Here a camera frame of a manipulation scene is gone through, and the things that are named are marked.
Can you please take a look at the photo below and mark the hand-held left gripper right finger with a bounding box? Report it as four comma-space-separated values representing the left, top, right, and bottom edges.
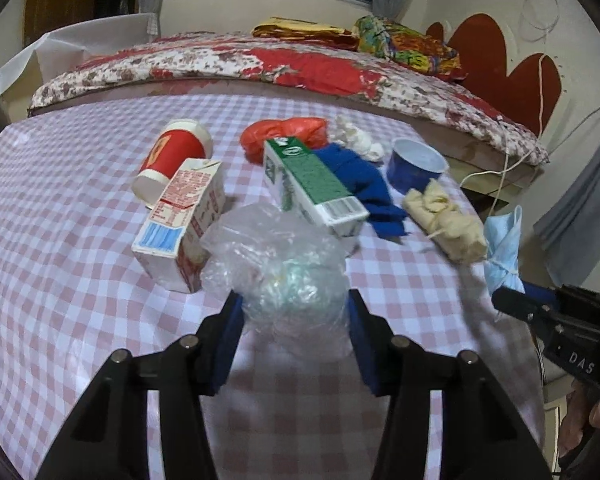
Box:
347, 289, 553, 480

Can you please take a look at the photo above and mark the pink checkered tablecloth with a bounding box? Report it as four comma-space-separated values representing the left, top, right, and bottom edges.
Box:
0, 92, 546, 480

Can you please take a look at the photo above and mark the wooden bed frame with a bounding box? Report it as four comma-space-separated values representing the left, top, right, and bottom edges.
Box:
447, 135, 541, 203

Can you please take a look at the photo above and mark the red paper cup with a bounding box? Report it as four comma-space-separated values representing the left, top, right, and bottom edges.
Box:
132, 118, 214, 209

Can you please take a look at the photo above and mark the red heart-shaped headboard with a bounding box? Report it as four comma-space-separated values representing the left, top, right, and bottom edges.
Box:
425, 15, 563, 136

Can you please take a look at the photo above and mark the white cable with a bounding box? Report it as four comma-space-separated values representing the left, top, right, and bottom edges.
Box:
460, 52, 551, 221

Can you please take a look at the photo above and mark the blue face mask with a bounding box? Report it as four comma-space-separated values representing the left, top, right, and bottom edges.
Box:
482, 205, 527, 322

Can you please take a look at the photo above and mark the clear plastic bag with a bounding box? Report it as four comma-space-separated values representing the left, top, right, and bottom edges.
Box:
199, 202, 348, 356

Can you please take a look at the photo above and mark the red floral quilt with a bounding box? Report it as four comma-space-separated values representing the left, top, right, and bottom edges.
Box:
28, 31, 551, 166

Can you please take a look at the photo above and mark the beige paper wrapper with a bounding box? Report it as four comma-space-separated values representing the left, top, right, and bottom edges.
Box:
402, 180, 488, 264

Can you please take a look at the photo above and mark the wooden door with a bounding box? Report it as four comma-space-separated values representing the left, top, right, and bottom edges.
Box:
22, 0, 103, 48

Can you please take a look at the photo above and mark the red and white milk carton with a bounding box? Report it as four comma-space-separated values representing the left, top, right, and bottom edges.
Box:
131, 157, 227, 294

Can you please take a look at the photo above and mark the folded yellow blanket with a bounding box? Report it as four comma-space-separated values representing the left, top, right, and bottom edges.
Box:
251, 16, 361, 51

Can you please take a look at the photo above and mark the crumpled white tissue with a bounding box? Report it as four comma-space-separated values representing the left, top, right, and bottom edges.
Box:
327, 115, 385, 162

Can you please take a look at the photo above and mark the blue paper bowl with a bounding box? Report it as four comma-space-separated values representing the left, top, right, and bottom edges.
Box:
386, 138, 448, 193

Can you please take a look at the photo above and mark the white cover sheet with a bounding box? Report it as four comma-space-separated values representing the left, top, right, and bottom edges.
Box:
0, 11, 158, 111

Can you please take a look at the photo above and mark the blue cloth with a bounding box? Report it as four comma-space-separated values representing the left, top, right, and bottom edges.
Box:
312, 142, 408, 238

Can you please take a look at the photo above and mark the colourful patterned pillow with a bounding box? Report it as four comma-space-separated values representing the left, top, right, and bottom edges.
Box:
355, 15, 468, 81

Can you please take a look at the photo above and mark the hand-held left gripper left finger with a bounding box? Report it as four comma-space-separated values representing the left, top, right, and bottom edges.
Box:
35, 292, 244, 480

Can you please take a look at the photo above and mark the grey curtain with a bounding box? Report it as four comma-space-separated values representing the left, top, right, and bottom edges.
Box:
532, 125, 600, 281

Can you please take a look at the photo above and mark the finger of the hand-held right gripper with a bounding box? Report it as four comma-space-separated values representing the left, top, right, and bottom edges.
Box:
522, 281, 561, 307
491, 286, 551, 326

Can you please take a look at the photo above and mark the green and white carton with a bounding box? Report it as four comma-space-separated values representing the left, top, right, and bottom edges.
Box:
262, 136, 371, 238

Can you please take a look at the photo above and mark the orange plastic bag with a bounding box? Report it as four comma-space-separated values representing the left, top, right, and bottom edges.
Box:
240, 116, 328, 164

